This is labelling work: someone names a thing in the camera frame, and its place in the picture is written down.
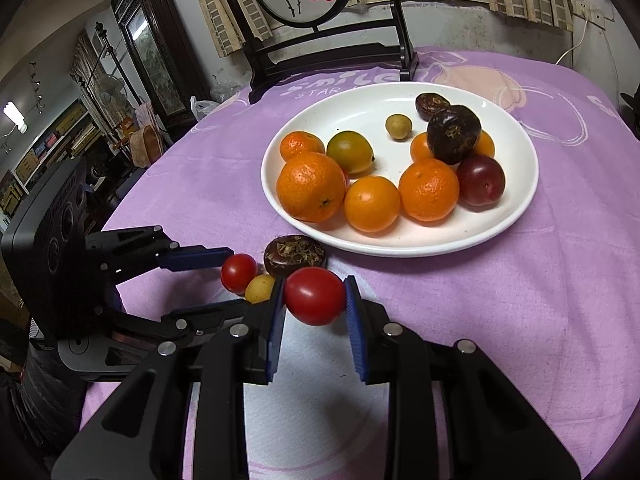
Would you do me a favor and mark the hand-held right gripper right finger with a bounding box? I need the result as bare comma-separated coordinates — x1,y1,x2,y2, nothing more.
344,275,583,480

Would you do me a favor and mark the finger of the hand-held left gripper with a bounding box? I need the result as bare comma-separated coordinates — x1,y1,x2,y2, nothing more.
87,226,235,286
115,300,251,343

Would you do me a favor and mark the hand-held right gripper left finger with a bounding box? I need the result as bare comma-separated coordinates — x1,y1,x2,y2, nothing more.
50,276,287,480

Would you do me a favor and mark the dark brown wrinkled fruit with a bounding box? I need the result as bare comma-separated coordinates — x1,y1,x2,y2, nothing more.
426,104,483,166
415,92,452,122
263,235,329,278

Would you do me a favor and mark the small orange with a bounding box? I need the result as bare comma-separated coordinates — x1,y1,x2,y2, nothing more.
410,132,435,162
343,175,401,234
398,158,460,223
279,130,327,162

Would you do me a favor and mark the large orange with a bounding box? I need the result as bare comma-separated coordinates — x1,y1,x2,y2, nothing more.
276,151,348,224

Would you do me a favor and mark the dark red plum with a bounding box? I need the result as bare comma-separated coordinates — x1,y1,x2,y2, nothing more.
455,154,506,208

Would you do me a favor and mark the white plate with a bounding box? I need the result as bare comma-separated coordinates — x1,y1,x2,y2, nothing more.
261,81,540,259

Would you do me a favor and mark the bookshelf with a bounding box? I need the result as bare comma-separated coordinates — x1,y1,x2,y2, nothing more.
0,100,101,211

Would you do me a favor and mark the white light bulb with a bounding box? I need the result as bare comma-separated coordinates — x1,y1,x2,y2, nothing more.
4,102,28,133

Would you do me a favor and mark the wicker chair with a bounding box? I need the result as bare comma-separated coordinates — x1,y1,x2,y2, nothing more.
131,125,166,168

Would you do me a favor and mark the white standing fan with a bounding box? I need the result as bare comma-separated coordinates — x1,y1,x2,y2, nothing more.
95,75,126,121

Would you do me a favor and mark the white plastic bag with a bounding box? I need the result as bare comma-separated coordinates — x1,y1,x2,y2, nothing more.
190,96,221,122

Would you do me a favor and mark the dark wooden cabinet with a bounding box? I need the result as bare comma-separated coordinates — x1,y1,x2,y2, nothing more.
111,0,211,126

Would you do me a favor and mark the black coat stand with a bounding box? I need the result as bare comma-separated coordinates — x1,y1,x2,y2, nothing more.
94,21,121,128

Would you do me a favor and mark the black framed painted table screen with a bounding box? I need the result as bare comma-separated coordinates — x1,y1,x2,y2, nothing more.
207,0,421,103

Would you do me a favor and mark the white cable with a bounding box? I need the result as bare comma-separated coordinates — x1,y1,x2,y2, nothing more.
555,17,591,66

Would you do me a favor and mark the white wall socket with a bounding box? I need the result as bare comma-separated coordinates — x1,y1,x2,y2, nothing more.
570,0,616,23

